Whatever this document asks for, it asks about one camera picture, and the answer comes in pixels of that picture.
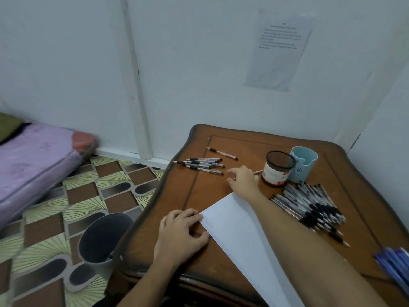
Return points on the purple wrapped mattress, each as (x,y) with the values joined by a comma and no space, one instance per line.
(35,163)

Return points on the person's left middle finger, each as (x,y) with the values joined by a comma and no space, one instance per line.
(186,213)

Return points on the person's left hand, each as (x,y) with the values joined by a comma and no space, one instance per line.
(177,239)

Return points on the pile of blue pens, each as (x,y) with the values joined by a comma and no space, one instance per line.
(394,265)

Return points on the person's right thumb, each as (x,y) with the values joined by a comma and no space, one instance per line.
(232,181)

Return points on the clear ballpoint pen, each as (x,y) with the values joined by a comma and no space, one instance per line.
(204,170)
(222,153)
(214,165)
(191,164)
(204,159)
(198,162)

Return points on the white wall trim strip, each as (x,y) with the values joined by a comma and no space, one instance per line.
(135,79)

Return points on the white paper sheet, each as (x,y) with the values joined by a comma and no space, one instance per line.
(236,233)

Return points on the person's left little finger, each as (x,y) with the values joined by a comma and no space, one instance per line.
(163,223)

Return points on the light blue plastic cup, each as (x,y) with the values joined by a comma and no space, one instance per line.
(303,166)

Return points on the printed paper notice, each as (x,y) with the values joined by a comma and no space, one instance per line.
(278,51)

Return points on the person's right forearm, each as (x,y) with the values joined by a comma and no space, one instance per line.
(303,252)

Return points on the pile of black-grip pens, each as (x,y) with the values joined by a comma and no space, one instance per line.
(314,207)

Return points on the grey plastic waste bin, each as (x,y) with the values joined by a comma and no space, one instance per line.
(102,239)

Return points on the olive green cushion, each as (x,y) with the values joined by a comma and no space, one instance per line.
(9,126)

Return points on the person's left forearm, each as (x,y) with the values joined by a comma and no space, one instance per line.
(150,286)

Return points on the brown wooden table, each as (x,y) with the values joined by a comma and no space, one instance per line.
(179,195)

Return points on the person's right hand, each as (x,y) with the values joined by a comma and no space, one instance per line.
(246,185)

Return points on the person's left thumb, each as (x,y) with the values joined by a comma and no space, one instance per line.
(199,240)

